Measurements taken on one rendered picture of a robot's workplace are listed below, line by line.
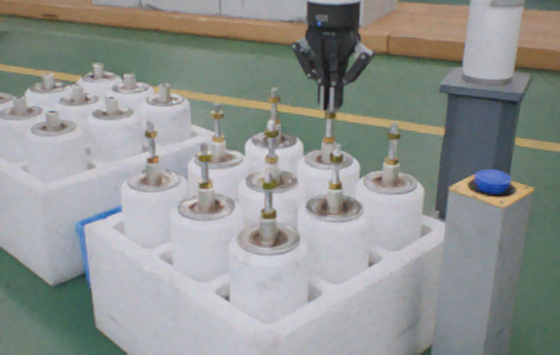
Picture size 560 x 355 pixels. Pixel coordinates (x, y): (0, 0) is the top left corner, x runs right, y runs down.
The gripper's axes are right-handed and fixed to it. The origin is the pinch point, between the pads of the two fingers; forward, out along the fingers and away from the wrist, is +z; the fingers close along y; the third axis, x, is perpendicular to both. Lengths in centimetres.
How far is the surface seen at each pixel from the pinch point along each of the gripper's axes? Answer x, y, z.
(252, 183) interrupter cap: -14.1, -4.0, 9.7
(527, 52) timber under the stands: 177, -17, 30
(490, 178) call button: -11.1, 27.5, 2.1
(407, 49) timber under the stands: 169, -62, 33
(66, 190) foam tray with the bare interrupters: -18.9, -39.1, 18.2
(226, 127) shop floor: 59, -68, 35
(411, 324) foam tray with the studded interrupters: -7.3, 18.4, 28.2
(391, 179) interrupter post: -3.4, 12.1, 8.9
